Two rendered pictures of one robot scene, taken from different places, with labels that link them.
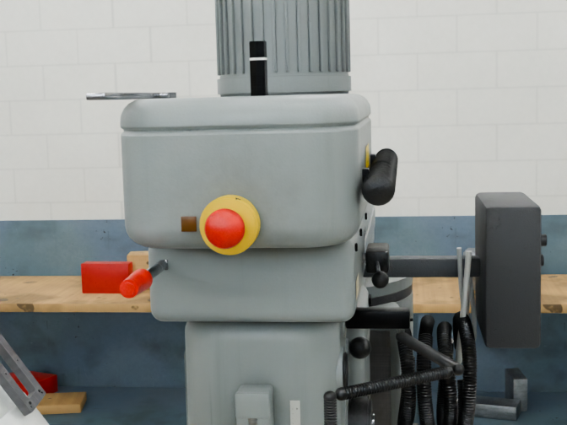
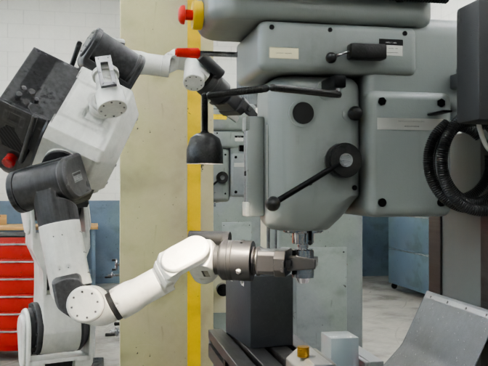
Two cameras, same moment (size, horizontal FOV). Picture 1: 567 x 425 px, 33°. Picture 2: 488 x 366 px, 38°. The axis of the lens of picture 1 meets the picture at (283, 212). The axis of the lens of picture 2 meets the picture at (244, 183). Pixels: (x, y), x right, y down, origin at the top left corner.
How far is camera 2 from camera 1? 1.57 m
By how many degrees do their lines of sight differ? 71
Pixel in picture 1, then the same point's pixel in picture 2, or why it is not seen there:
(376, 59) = not seen: outside the picture
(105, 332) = not seen: outside the picture
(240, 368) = (260, 110)
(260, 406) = (245, 123)
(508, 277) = (464, 62)
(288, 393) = (266, 120)
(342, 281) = (257, 45)
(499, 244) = (460, 36)
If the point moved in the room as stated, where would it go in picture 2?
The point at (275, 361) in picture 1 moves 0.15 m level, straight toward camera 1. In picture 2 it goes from (264, 103) to (196, 100)
